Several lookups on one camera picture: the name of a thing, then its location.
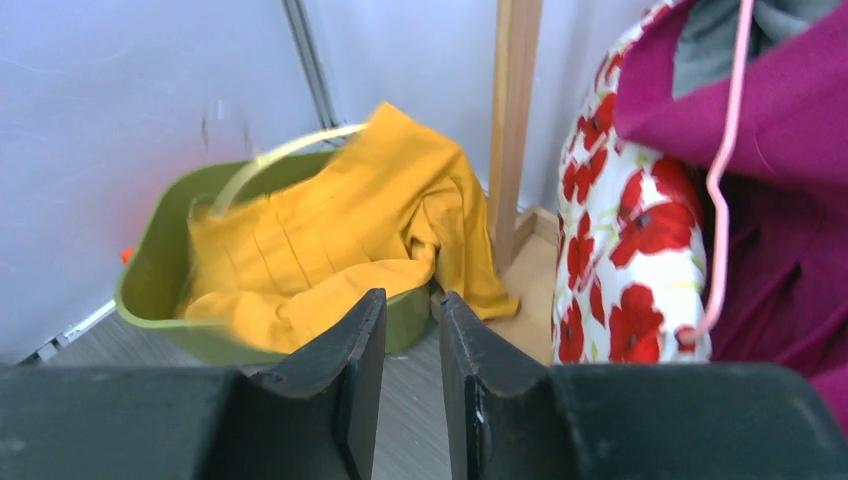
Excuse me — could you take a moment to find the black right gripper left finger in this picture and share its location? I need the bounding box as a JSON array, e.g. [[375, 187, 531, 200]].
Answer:
[[1, 289, 387, 479]]

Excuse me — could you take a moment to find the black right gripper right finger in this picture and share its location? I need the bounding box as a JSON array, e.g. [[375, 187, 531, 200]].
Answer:
[[439, 292, 847, 479]]

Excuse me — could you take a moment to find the yellow pleated skirt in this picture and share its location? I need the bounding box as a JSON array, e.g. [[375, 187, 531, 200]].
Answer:
[[183, 104, 519, 354]]

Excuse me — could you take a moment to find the cream plastic hanger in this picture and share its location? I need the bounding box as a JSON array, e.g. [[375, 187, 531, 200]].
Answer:
[[209, 122, 369, 216]]

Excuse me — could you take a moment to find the white red poppy garment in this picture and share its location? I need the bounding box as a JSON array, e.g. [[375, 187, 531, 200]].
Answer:
[[551, 1, 711, 364]]

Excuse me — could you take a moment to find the green plastic bin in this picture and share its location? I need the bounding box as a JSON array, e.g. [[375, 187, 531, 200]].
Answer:
[[114, 150, 431, 366]]

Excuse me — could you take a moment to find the magenta dress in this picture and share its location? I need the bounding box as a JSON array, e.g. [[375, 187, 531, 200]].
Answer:
[[614, 1, 847, 425]]

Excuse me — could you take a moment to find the wooden clothes rack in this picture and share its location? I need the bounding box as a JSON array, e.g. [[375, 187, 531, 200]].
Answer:
[[486, 0, 561, 367]]

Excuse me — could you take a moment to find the grey garment lining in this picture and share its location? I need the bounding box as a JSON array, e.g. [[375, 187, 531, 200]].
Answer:
[[672, 0, 842, 99]]

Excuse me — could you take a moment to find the pink wire hanger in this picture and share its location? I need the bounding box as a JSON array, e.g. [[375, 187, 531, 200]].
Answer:
[[676, 0, 754, 345]]

